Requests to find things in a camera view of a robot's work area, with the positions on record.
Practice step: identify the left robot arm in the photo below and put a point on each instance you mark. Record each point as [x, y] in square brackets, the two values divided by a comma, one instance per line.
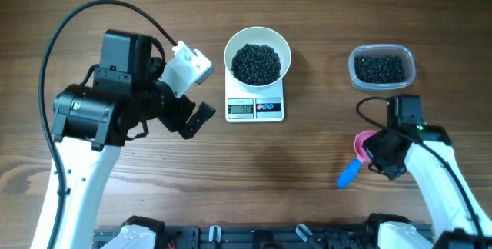
[127, 88]

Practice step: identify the black beans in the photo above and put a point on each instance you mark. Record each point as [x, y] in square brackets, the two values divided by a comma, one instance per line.
[256, 65]

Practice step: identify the white digital kitchen scale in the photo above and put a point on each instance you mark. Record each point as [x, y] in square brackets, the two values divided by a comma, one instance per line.
[253, 104]

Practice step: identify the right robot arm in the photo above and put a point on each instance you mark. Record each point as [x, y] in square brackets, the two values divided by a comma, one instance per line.
[457, 218]

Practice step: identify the clear plastic container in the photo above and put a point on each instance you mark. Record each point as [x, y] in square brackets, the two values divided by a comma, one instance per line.
[381, 67]

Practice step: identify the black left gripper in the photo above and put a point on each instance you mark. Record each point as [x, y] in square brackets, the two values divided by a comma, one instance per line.
[175, 121]

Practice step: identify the pink scoop blue handle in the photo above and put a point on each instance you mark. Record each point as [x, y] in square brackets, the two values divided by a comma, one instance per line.
[361, 157]

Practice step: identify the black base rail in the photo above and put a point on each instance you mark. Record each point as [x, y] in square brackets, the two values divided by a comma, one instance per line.
[327, 236]

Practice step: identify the white bowl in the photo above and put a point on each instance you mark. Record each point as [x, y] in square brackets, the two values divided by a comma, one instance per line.
[258, 35]

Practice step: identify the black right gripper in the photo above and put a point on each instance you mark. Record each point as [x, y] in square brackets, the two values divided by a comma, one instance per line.
[393, 172]

